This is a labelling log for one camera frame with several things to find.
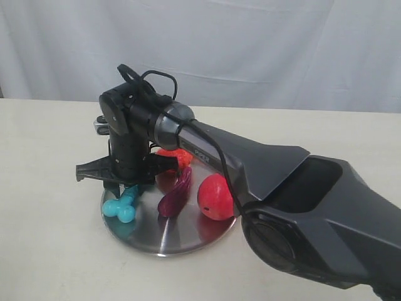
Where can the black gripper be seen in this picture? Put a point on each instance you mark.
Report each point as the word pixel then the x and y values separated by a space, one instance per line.
pixel 129 162

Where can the white backdrop cloth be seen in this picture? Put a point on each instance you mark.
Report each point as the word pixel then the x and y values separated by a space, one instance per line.
pixel 317 55

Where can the orange-red toy strawberry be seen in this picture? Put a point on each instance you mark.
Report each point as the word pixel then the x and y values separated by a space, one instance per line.
pixel 183 157

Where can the red toy apple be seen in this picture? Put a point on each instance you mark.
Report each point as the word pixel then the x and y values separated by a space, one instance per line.
pixel 214 198

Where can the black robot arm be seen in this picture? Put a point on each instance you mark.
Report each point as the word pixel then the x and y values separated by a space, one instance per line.
pixel 309 216

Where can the round stainless steel plate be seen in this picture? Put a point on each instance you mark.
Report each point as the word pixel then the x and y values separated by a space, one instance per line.
pixel 153 234

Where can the turquoise toy bone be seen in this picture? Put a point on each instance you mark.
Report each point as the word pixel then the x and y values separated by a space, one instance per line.
pixel 123 207

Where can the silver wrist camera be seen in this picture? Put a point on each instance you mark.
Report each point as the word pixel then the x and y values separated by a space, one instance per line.
pixel 101 126

